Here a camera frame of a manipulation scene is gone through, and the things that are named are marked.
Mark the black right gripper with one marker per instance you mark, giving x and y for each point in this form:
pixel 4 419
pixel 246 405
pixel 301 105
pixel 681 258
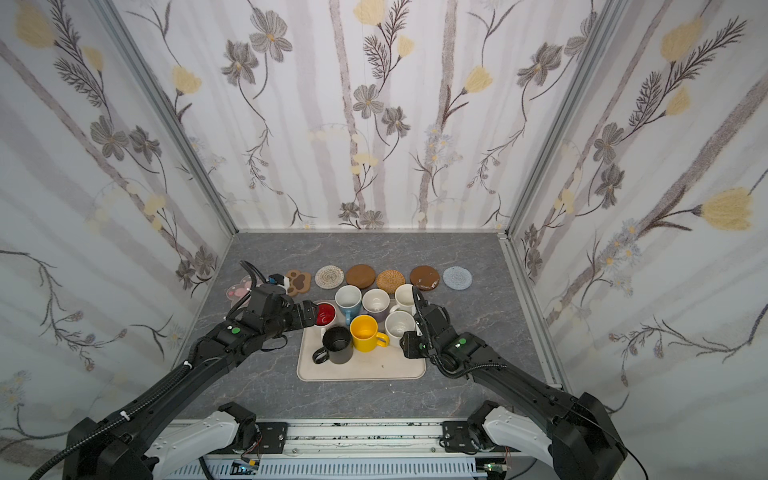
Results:
pixel 424 324

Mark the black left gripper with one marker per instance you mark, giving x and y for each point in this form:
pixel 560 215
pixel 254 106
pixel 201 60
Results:
pixel 306 314

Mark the red inside white mug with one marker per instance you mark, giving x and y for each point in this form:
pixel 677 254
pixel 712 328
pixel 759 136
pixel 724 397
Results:
pixel 326 314

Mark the cork paw print coaster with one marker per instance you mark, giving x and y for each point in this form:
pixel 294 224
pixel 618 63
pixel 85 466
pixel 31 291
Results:
pixel 299 282

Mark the white grey round coaster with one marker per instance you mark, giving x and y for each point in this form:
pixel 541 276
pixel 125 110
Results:
pixel 329 277

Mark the yellow mug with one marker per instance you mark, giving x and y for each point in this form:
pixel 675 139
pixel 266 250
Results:
pixel 365 334

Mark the brown round wooden coaster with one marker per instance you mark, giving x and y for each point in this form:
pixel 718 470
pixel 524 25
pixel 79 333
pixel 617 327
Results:
pixel 362 276

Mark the glossy dark brown round coaster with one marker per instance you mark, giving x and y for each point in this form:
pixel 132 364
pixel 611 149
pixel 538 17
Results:
pixel 425 278

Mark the woven rattan round coaster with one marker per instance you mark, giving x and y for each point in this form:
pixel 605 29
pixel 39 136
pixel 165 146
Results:
pixel 390 280

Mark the pink flower shaped coaster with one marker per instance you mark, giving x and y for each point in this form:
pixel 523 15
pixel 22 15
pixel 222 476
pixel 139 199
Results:
pixel 236 292

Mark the grey blue woven coaster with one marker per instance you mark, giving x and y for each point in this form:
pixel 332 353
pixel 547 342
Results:
pixel 457 278

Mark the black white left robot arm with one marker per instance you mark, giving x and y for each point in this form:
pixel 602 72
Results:
pixel 118 447

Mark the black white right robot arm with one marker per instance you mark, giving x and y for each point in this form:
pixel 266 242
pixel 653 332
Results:
pixel 584 443

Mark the beige plastic tray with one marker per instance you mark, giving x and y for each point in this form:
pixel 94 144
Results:
pixel 386 363

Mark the light blue mug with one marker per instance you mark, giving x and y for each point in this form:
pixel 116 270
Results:
pixel 349 300

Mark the black mug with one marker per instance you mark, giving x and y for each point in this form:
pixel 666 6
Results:
pixel 337 347

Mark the white grey small mug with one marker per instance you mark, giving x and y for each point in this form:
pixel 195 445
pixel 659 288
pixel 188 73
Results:
pixel 376 303

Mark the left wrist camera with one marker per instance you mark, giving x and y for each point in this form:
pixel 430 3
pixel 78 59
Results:
pixel 280 280

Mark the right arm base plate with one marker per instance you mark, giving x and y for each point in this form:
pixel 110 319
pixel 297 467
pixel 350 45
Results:
pixel 465 437

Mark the aluminium mounting rail frame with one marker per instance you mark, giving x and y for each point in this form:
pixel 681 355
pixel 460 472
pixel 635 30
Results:
pixel 349 449

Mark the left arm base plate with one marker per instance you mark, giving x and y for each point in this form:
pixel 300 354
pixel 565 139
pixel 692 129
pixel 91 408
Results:
pixel 264 438

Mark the aluminium corner post left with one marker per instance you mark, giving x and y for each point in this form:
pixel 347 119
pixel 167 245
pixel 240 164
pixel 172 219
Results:
pixel 144 75

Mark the aluminium corner post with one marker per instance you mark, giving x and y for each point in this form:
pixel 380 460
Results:
pixel 144 75
pixel 597 43

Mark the aluminium corner post right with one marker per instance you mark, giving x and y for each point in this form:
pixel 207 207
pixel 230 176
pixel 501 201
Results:
pixel 597 43

